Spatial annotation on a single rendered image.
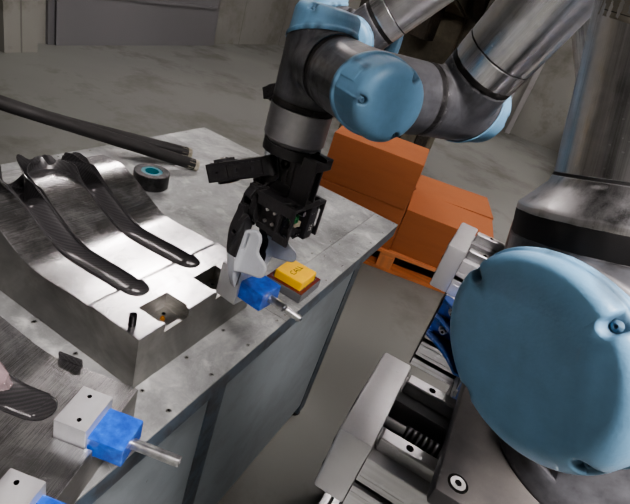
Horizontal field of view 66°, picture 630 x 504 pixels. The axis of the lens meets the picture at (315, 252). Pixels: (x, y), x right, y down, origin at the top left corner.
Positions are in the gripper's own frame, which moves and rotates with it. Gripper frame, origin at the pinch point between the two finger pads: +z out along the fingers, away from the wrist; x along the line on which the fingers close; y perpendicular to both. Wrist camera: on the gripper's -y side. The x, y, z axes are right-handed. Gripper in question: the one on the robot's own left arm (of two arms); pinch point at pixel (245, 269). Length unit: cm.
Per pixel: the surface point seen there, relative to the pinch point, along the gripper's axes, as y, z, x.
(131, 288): -11.3, 6.5, -9.8
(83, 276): -16.9, 6.5, -13.4
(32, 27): -400, 62, 201
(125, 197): -29.8, 3.6, 3.0
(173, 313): -5.7, 8.7, -6.7
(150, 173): -49, 11, 26
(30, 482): 5.9, 7.7, -33.8
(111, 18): -432, 53, 299
